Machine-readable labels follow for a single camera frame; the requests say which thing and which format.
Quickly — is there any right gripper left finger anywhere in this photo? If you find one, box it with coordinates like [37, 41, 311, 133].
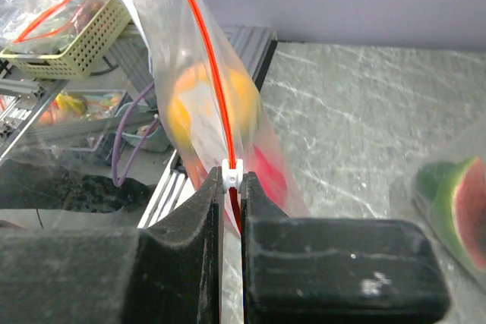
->
[1, 168, 223, 323]

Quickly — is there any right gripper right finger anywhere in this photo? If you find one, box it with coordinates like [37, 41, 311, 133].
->
[241, 172, 450, 323]

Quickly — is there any clear bag orange zipper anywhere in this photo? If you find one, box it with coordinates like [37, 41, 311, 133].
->
[122, 0, 309, 217]

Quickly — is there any watermelon slice toy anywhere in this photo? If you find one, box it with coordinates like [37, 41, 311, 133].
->
[412, 156, 485, 275]

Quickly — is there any red toy apple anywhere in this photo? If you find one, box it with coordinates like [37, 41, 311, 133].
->
[249, 146, 288, 209]

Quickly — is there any clear zip top bag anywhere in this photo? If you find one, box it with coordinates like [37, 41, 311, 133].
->
[390, 118, 485, 291]

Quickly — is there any yellow toy lemon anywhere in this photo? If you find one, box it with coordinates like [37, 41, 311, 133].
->
[167, 64, 261, 149]

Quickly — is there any spare clear zip bag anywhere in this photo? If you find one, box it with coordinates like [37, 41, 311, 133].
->
[1, 0, 108, 55]

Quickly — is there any pale green perforated basket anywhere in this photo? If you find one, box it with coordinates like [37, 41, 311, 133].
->
[0, 0, 132, 80]

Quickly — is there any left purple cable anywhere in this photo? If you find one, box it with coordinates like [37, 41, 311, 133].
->
[112, 80, 160, 188]

